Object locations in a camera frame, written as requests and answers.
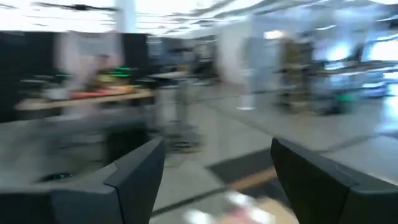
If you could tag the black orange-striped floor mat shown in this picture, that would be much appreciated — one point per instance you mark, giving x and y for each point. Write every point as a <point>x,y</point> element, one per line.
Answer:
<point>245,165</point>

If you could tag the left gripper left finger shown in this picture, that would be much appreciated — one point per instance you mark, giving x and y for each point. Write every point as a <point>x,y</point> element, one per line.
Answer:
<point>133,193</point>

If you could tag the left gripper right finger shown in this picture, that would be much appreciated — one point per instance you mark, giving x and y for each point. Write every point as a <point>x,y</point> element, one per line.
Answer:
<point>311,193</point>

